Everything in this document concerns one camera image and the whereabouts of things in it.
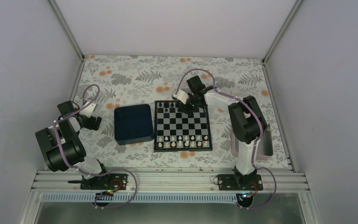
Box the dark blue plastic tray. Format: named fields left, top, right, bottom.
left=114, top=104, right=154, bottom=146

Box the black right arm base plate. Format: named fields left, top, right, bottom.
left=217, top=174, right=263, bottom=191

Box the aluminium mounting rail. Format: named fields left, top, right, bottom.
left=31, top=168, right=310, bottom=193

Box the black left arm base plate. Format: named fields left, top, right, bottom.
left=68, top=174, right=128, bottom=191

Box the black white chessboard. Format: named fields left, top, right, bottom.
left=154, top=100, right=213, bottom=152

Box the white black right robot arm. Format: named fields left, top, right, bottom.
left=172, top=76, right=267, bottom=190

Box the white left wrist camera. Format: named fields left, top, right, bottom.
left=79, top=101, right=96, bottom=118

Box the silver metal tray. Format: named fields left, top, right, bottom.
left=231, top=124, right=274, bottom=161

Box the floral patterned table cloth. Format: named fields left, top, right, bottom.
left=74, top=55, right=289, bottom=168

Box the grey slotted cable duct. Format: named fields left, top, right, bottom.
left=41, top=192, right=239, bottom=203

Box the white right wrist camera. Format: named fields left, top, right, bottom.
left=172, top=90, right=189, bottom=104

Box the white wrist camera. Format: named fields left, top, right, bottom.
left=172, top=90, right=189, bottom=104
left=79, top=101, right=96, bottom=118

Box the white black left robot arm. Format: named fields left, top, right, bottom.
left=35, top=101, right=111, bottom=189

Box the white chess pieces front row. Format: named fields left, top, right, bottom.
left=155, top=135, right=212, bottom=149

